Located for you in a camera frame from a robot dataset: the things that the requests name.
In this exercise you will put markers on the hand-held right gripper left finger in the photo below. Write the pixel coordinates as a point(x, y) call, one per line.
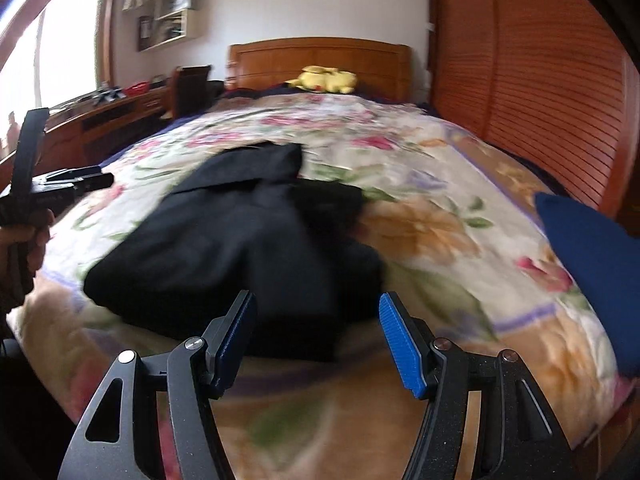
point(231, 345)

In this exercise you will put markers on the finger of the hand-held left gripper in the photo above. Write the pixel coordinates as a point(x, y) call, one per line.
point(90, 180)

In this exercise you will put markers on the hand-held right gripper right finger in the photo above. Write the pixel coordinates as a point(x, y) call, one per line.
point(400, 345)

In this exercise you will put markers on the black garment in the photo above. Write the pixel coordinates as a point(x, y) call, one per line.
point(225, 240)

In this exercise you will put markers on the person's left hand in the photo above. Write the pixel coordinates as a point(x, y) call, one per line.
point(40, 250)

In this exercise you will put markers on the wooden desk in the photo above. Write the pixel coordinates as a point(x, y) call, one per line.
point(100, 120)

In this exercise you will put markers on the red basket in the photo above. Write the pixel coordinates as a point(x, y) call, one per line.
point(137, 88)

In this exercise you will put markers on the bright window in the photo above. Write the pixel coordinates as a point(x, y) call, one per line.
point(60, 50)

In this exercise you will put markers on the dark chair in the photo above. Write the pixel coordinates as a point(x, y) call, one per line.
point(192, 85)

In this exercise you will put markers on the floral blanket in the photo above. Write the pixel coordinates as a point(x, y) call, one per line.
point(425, 185)

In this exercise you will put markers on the blue cloth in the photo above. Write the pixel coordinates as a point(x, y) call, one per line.
point(590, 260)

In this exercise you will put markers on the wooden headboard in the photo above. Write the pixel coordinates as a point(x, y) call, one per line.
point(280, 60)

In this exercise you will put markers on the yellow plush toy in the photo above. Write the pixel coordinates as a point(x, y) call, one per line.
point(325, 80)

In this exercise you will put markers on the wooden louvered wardrobe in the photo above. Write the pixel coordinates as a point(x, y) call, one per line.
point(540, 85)

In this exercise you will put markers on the dark picture frame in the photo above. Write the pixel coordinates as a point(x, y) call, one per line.
point(145, 32)

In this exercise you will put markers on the white wall shelf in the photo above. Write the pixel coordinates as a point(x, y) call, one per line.
point(170, 25)

